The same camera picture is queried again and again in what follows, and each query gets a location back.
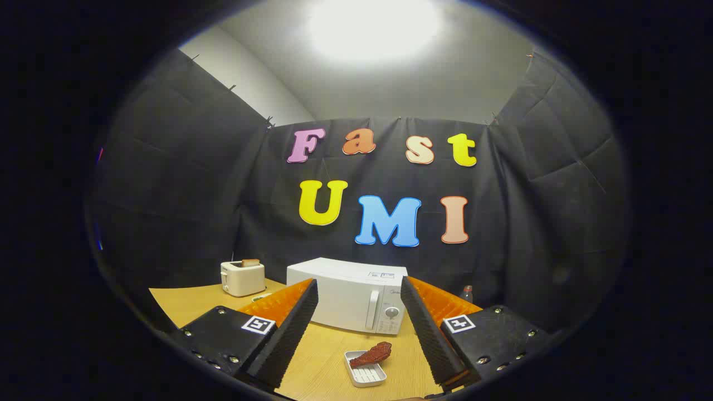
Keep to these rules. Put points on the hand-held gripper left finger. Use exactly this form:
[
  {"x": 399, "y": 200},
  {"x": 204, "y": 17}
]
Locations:
[{"x": 289, "y": 334}]

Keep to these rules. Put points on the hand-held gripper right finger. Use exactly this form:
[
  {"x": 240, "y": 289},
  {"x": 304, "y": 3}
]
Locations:
[{"x": 429, "y": 334}]

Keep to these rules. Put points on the red-brown meat piece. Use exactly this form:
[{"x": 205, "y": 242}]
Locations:
[{"x": 373, "y": 355}]

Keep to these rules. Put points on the white toaster oven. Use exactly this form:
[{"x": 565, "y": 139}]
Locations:
[{"x": 340, "y": 295}]

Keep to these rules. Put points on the cream bread toaster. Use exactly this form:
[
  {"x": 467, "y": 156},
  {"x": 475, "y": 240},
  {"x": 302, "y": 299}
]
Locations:
[{"x": 242, "y": 280}]

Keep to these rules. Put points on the white divided bean dish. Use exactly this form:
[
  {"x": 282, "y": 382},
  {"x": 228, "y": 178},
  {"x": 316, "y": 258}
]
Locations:
[{"x": 262, "y": 297}]

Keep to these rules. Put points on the clear plastic water bottle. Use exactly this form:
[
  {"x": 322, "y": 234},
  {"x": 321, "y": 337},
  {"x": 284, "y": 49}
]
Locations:
[{"x": 467, "y": 293}]

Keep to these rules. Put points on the small white ribbed tray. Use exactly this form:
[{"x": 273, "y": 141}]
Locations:
[{"x": 367, "y": 376}]

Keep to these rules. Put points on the toasted bread slice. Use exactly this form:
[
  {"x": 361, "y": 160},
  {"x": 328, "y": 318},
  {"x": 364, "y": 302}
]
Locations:
[{"x": 250, "y": 262}]

